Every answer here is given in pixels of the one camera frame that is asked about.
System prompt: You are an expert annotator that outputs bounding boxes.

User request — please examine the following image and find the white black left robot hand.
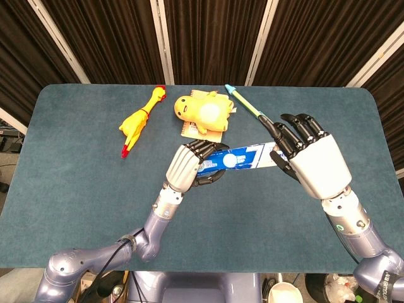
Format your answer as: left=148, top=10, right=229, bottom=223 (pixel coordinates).
left=165, top=140, right=230, bottom=194

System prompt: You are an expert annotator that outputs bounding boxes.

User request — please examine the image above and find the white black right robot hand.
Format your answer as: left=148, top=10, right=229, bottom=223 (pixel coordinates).
left=258, top=113, right=353, bottom=200

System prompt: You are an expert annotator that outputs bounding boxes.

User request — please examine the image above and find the blue white toothpaste box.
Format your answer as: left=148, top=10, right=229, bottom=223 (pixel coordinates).
left=195, top=141, right=287, bottom=175

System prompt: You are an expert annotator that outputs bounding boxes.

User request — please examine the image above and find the white round bowl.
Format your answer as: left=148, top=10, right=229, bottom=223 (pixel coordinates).
left=268, top=282, right=306, bottom=303

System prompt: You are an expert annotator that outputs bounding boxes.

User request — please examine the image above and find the dark brown pleated curtain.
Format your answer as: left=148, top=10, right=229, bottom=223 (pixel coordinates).
left=0, top=0, right=404, bottom=171

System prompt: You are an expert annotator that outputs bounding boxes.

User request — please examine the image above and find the purple robot torso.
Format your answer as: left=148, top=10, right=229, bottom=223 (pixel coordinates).
left=128, top=270, right=263, bottom=303

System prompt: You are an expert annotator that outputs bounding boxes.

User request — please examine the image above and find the yellow plush duck toy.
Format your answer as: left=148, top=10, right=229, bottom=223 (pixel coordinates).
left=174, top=90, right=237, bottom=135

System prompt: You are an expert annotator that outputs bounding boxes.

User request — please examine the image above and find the green blue water squirter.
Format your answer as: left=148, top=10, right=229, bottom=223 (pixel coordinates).
left=224, top=84, right=263, bottom=119

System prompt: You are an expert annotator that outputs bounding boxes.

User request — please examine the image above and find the yellow rubber chicken toy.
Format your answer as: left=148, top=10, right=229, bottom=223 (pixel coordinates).
left=119, top=85, right=167, bottom=158

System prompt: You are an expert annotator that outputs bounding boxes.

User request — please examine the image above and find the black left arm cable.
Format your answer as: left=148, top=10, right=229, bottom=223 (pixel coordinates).
left=91, top=229, right=143, bottom=303

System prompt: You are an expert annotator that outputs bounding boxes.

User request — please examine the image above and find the grey cloth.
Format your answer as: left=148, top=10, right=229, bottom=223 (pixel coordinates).
left=0, top=268, right=51, bottom=303

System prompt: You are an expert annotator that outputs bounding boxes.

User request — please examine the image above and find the black bag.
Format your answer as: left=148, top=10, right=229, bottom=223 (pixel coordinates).
left=81, top=270, right=129, bottom=303

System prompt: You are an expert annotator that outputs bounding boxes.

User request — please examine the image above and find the black floor device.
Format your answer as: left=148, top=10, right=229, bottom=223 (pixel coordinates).
left=0, top=134, right=25, bottom=152

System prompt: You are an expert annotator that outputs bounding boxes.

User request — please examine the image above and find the brown spiral notebook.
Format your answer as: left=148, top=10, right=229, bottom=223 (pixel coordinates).
left=180, top=89, right=225, bottom=144

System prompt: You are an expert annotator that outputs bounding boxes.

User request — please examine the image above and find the teal table cloth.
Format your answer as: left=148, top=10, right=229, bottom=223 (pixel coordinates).
left=0, top=83, right=404, bottom=275

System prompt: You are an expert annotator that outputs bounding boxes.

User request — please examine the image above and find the white partition frame post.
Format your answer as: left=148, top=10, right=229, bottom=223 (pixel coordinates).
left=27, top=0, right=91, bottom=85
left=150, top=0, right=175, bottom=85
left=0, top=107, right=28, bottom=135
left=346, top=21, right=404, bottom=88
left=244, top=0, right=278, bottom=86

